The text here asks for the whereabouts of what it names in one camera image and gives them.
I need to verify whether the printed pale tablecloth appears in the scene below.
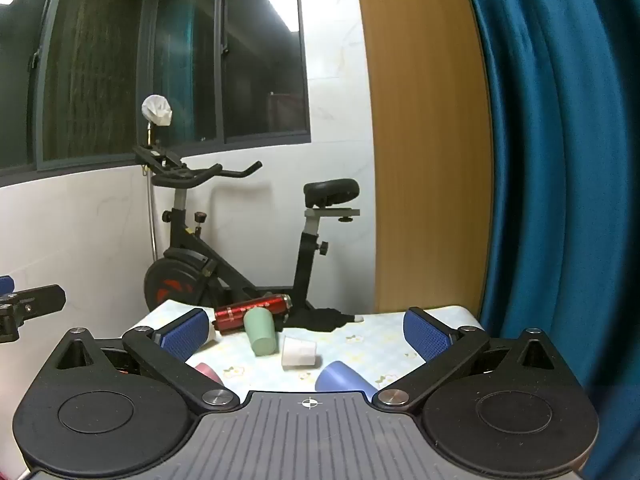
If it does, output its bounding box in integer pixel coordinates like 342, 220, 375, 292
125, 300, 484, 397

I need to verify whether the blue curtain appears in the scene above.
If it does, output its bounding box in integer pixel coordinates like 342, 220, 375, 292
457, 0, 640, 480

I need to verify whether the wooden cabinet panel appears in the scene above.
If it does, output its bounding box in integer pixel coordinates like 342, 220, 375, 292
352, 0, 494, 317

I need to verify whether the white cloth covered pole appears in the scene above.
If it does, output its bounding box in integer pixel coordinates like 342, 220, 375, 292
141, 94, 174, 261

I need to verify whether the black cloth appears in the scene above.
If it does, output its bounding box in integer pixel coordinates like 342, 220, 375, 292
290, 307, 365, 334

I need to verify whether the red metal bottle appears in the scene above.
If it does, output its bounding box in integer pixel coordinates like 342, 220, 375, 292
214, 294, 294, 336

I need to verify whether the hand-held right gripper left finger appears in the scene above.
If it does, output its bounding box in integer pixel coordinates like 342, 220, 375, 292
50, 308, 241, 415

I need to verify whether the white paper cup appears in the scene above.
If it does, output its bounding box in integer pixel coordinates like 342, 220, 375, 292
281, 336, 320, 371

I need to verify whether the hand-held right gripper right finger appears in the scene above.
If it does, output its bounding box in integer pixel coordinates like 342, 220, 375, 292
373, 307, 572, 414

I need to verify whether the black exercise bike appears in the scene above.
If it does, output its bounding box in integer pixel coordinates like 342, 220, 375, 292
132, 143, 361, 333

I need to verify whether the blue cup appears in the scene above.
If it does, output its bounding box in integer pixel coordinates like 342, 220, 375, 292
314, 360, 380, 401

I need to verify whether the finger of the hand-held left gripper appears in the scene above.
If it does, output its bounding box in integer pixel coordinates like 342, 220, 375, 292
0, 275, 67, 345

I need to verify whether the dark-framed glass window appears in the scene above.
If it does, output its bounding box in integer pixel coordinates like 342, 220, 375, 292
0, 0, 151, 177
145, 0, 312, 159

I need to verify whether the green cup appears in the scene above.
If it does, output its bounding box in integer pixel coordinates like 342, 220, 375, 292
243, 307, 279, 358

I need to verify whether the pink cup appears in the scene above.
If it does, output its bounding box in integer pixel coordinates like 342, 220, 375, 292
194, 361, 224, 386

